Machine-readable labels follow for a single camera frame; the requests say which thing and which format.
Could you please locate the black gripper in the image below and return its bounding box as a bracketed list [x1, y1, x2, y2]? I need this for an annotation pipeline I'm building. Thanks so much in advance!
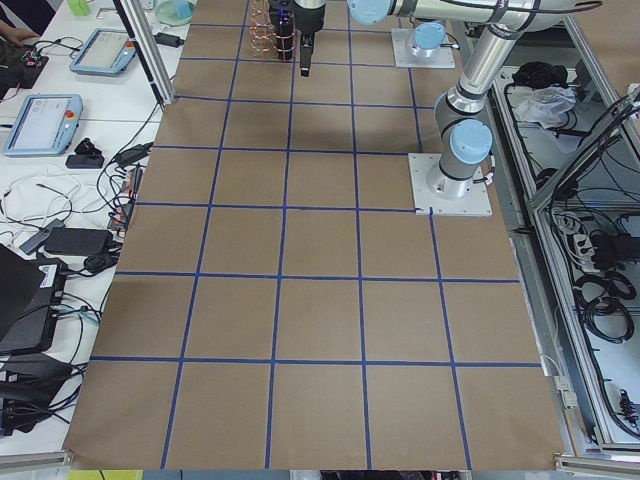
[293, 0, 327, 34]

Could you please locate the dark wine bottle in basket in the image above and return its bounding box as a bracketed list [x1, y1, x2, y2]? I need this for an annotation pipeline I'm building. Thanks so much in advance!
[272, 12, 295, 61]

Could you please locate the blue foam cube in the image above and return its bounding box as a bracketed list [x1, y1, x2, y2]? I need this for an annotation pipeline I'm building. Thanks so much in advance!
[172, 0, 192, 19]

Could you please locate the green glass bowl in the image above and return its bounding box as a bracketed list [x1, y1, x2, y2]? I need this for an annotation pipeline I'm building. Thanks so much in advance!
[154, 0, 196, 27]

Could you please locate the black power adapter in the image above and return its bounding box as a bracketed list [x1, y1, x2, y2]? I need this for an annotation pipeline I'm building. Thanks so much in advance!
[154, 32, 184, 48]

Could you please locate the teach pendant tablet far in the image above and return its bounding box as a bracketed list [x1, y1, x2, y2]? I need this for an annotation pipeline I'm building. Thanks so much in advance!
[69, 29, 136, 77]

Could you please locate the teach pendant tablet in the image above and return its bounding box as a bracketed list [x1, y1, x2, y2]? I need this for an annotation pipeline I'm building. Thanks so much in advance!
[69, 29, 136, 77]
[3, 94, 84, 157]

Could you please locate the teach pendant tablet near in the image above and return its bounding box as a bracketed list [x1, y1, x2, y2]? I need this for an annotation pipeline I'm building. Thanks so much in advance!
[3, 94, 84, 157]

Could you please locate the black laptop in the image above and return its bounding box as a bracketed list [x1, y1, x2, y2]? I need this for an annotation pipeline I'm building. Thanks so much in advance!
[1, 246, 67, 356]

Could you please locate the copper wire wine basket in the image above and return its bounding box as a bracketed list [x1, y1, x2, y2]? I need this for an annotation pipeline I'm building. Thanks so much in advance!
[249, 0, 273, 56]

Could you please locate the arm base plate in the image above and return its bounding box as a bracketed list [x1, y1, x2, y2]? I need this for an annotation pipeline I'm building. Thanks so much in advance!
[408, 153, 492, 217]
[391, 23, 455, 69]

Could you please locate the aluminium frame post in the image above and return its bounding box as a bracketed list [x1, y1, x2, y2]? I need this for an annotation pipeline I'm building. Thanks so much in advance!
[113, 0, 175, 106]

